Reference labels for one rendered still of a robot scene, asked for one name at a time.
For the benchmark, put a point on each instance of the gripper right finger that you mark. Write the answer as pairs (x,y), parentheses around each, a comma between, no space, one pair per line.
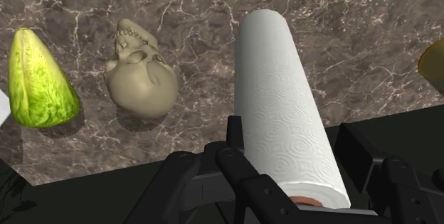
(388,178)

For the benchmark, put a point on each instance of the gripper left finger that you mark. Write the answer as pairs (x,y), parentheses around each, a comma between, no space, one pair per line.
(208,178)

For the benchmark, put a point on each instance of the white paper towel roll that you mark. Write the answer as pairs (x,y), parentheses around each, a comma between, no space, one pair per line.
(277,112)

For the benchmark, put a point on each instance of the beige skull figure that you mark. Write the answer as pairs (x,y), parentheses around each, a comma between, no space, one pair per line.
(140,77)

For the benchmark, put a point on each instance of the yellow round object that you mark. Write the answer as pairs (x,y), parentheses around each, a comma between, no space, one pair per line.
(433,65)

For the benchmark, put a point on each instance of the green cabbage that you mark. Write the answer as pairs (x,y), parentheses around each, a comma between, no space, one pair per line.
(38,81)

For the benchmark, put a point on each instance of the white flat object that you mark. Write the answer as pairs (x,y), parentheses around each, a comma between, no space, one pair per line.
(3,107)

